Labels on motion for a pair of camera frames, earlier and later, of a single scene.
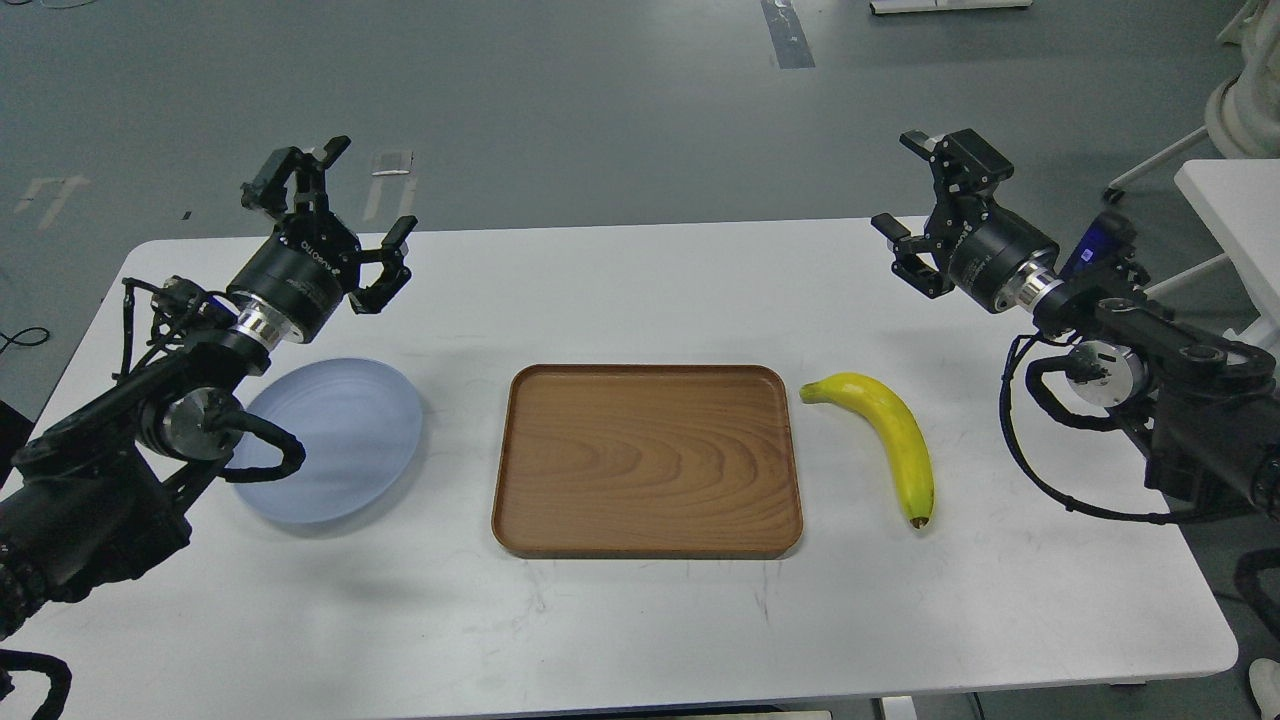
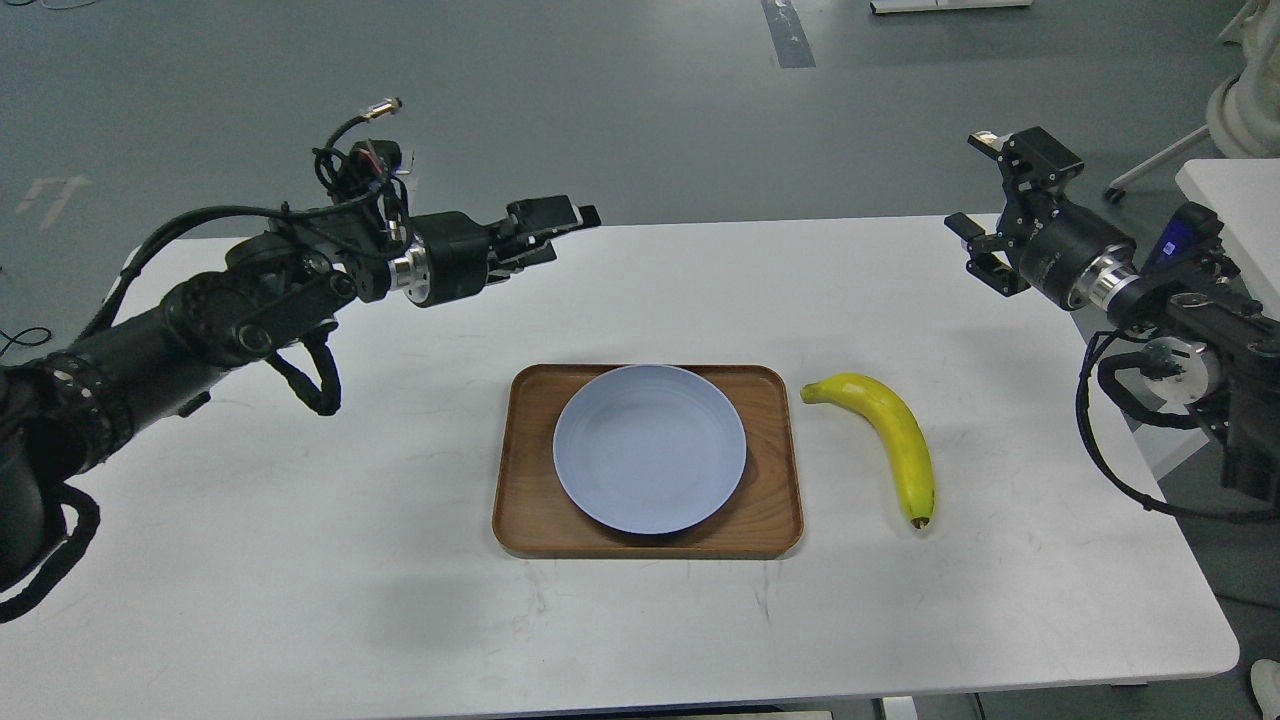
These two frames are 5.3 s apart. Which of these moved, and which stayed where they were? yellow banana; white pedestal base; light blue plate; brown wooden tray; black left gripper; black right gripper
Moved: black right gripper; black left gripper; light blue plate
Stayed: brown wooden tray; yellow banana; white pedestal base
